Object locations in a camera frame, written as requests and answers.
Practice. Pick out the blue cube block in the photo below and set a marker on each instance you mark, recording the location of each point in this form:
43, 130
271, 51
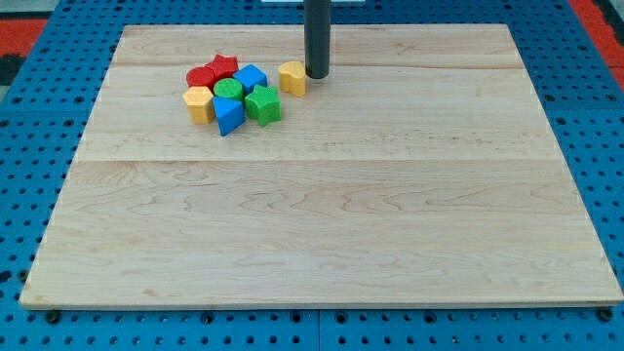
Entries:
250, 76

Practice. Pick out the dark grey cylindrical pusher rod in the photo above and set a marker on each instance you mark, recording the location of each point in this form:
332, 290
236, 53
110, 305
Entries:
317, 37

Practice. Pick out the green cylinder block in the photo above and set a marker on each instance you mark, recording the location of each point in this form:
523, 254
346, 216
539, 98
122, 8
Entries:
229, 88

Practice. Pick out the light wooden board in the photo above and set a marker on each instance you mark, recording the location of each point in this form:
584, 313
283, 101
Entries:
421, 173

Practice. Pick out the yellow heart block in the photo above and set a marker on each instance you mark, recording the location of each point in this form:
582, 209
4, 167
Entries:
292, 78

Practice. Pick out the red cylinder block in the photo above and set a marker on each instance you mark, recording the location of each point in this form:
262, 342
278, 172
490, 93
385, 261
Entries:
200, 76

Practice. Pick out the yellow hexagon block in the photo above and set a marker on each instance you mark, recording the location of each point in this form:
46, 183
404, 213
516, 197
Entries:
199, 103

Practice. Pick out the green star block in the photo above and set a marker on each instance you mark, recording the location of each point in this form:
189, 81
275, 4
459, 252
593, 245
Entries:
263, 105

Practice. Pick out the blue triangle block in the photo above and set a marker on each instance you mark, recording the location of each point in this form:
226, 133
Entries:
229, 114

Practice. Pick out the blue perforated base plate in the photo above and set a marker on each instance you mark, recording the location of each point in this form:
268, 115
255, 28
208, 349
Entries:
571, 56

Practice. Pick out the red star block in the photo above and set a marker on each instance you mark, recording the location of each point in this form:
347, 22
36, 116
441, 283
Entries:
223, 66

